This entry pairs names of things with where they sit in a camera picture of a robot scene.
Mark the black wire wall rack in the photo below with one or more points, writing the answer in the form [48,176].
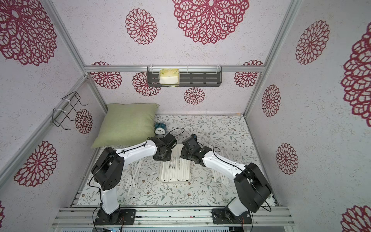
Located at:
[69,104]

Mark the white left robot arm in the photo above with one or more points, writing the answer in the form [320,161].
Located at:
[107,171]

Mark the white plastic storage tray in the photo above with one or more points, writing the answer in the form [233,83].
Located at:
[177,170]

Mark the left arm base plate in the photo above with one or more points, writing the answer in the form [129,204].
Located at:
[116,217]

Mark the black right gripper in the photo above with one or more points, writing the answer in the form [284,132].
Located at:
[190,154]

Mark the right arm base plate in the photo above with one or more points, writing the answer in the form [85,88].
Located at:
[230,216]

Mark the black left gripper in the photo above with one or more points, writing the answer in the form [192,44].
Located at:
[168,158]

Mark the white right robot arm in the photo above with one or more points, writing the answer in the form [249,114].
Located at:
[251,185]

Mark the dark metal wall shelf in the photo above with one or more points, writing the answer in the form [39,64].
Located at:
[212,78]

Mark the yellow sponge pack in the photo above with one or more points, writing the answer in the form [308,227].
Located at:
[169,77]

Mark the teal alarm clock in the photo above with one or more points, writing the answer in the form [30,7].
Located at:
[160,128]

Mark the green linen pillow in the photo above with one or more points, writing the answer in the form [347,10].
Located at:
[126,124]

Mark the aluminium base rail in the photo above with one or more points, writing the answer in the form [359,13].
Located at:
[174,217]

